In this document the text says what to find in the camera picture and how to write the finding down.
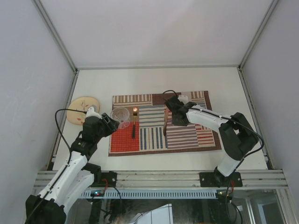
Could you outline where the brown wooden knife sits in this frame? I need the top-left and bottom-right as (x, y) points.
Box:
(163, 107), (169, 136)

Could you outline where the clear glass cup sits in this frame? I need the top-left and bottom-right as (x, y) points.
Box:
(110, 107), (130, 129)

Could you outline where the patchwork striped placemat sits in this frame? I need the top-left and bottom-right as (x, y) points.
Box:
(108, 92), (221, 156)

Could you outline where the dark handled fork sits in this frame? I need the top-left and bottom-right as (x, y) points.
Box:
(132, 107), (138, 139)

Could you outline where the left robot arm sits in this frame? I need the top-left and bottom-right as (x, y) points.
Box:
(25, 112), (119, 224)

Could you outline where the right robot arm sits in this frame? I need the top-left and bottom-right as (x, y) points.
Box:
(165, 95), (264, 187)

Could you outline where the round wooden plate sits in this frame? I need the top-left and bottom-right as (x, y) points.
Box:
(66, 97), (100, 125)

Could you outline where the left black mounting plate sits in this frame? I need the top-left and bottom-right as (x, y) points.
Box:
(100, 171), (117, 187)

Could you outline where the black mounting plate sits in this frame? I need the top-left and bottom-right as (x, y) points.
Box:
(199, 172), (243, 188)
(100, 171), (117, 187)

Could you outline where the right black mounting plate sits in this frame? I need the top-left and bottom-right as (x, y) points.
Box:
(199, 172), (243, 188)

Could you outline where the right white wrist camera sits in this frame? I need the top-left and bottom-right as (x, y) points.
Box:
(178, 95), (189, 104)

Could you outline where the left camera black cable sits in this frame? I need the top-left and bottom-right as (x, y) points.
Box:
(24, 108), (89, 224)

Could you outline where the aluminium front rail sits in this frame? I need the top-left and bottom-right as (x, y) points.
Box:
(35, 170), (290, 188)

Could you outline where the perforated blue cable tray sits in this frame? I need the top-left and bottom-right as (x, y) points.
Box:
(79, 189), (217, 199)

